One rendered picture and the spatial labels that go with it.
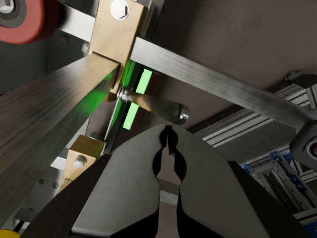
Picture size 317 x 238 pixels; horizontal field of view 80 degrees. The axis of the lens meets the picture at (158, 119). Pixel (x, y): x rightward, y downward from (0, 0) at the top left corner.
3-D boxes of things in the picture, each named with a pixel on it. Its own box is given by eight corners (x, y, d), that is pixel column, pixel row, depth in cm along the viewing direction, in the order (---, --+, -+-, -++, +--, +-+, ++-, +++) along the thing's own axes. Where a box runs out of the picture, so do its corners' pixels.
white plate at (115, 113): (157, 5, 36) (154, 1, 27) (118, 117, 48) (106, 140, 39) (154, 4, 36) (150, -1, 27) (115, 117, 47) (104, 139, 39)
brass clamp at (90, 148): (107, 143, 38) (99, 159, 34) (92, 187, 44) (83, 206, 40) (77, 132, 37) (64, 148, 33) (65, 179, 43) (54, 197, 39)
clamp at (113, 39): (148, 7, 26) (145, 5, 21) (120, 94, 32) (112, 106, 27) (109, -12, 25) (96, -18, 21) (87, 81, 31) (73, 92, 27)
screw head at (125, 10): (131, 4, 21) (129, 3, 20) (126, 23, 22) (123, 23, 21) (113, -5, 21) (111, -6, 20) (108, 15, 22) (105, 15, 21)
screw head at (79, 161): (87, 157, 34) (85, 162, 33) (85, 165, 35) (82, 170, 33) (76, 153, 33) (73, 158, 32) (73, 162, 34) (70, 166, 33)
